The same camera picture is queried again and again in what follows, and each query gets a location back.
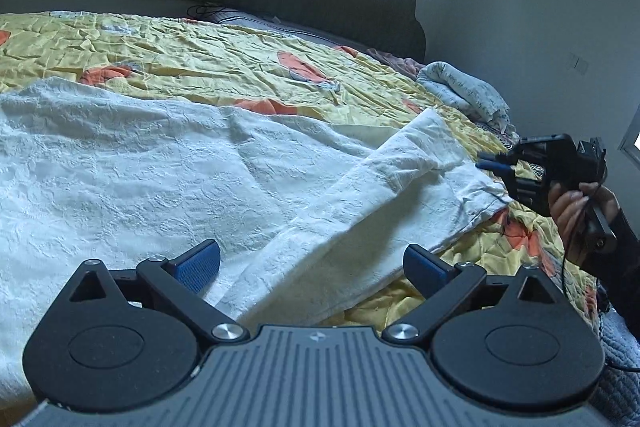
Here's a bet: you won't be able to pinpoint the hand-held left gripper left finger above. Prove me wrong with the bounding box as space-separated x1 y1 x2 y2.
64 239 251 348

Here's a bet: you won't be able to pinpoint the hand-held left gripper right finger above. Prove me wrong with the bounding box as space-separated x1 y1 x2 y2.
382 243 569 350

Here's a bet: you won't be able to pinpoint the white textured pants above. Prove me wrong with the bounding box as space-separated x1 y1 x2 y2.
0 77 513 403

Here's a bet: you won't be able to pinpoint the person's right forearm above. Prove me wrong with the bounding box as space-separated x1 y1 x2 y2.
580 207 640 348

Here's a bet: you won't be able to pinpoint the person's right hand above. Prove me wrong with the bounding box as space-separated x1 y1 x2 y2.
547 182 622 269

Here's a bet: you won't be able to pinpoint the light blue folded cloth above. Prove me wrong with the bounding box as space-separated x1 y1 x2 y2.
416 62 512 132

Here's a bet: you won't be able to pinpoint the side window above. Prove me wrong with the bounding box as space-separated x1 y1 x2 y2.
619 104 640 160

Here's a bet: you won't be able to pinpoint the pink crumpled cloth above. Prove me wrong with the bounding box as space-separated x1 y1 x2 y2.
367 48 426 80

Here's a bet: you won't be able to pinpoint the yellow printed blanket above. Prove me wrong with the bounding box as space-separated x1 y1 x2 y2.
0 11 601 333

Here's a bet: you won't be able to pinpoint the grey quilted cloth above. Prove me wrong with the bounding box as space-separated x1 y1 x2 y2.
587 312 640 427

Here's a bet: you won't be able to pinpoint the grey striped pillow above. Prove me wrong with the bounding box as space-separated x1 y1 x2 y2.
180 7 371 50

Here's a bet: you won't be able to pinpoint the black cable on pillow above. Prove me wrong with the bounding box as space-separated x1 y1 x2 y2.
187 2 236 18

